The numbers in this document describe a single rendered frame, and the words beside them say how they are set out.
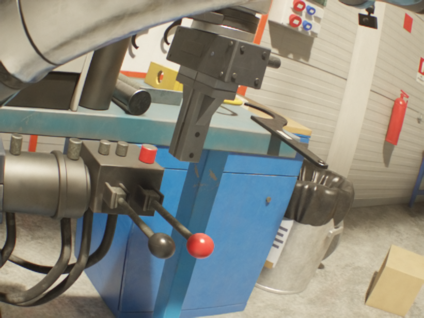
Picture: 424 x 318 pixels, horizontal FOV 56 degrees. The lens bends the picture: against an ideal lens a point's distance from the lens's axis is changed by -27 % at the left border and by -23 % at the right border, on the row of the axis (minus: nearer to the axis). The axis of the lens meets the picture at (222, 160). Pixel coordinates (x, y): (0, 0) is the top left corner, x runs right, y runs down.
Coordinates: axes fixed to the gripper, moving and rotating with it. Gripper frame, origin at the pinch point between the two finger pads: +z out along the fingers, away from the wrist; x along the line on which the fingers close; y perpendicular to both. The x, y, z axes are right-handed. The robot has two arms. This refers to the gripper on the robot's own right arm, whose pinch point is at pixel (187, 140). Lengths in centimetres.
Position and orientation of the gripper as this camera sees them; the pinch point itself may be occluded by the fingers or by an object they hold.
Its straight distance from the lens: 58.3
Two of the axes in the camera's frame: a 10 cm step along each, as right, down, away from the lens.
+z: -2.8, 9.3, 2.5
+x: -5.6, -3.7, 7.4
